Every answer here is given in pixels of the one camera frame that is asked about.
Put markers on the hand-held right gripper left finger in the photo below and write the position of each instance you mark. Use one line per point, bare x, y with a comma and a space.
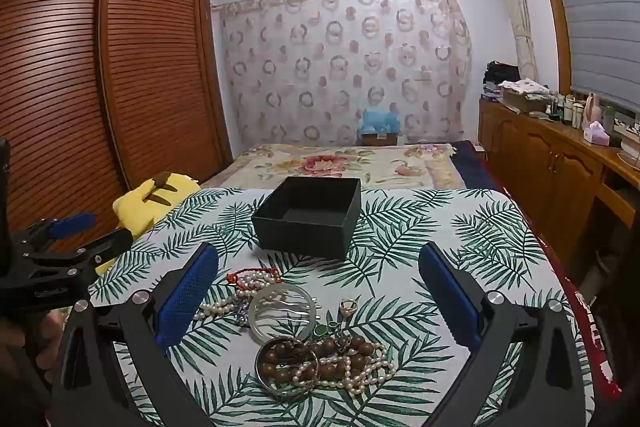
187, 292

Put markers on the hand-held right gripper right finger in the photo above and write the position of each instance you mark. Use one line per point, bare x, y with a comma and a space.
450, 297

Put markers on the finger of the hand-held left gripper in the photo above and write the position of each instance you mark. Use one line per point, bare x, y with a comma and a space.
112, 243
75, 224

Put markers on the clear plastic bag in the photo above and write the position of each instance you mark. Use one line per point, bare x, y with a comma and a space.
282, 312

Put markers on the black square box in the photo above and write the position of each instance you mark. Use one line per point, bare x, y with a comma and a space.
305, 227

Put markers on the yellow plush toy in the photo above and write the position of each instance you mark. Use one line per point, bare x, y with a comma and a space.
145, 202

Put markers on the leaf print tablecloth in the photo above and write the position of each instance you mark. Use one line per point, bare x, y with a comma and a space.
400, 237

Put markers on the navy bed sheet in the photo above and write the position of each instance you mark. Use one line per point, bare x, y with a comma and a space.
470, 167

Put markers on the green stone pendant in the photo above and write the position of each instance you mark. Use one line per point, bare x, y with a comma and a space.
320, 332

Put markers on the silver bangle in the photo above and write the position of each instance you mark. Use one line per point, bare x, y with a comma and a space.
287, 389

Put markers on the wooden slatted wardrobe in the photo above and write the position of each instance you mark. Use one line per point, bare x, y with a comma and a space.
100, 82

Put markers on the red patterned blanket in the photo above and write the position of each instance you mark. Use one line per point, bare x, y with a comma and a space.
590, 337

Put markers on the wooden sideboard cabinet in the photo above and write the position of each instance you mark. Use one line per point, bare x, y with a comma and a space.
530, 157

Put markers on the small cardboard box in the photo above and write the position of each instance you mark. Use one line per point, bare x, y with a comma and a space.
380, 139

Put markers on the floral blanket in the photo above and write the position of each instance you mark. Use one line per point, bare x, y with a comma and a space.
320, 164

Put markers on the blue plastic bag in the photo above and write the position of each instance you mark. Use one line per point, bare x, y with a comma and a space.
380, 119

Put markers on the cardboard box with cloth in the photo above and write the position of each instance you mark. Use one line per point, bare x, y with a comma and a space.
525, 97

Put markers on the pink tissue box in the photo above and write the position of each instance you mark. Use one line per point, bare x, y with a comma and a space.
596, 134

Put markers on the group of cosmetic bottles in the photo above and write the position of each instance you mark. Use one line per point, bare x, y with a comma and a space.
570, 112

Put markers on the circle patterned curtain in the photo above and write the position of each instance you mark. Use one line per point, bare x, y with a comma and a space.
325, 57

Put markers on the beige window curtain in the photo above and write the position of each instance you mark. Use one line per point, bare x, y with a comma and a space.
517, 17

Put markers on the grey window blind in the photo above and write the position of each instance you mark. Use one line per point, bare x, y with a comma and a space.
600, 7

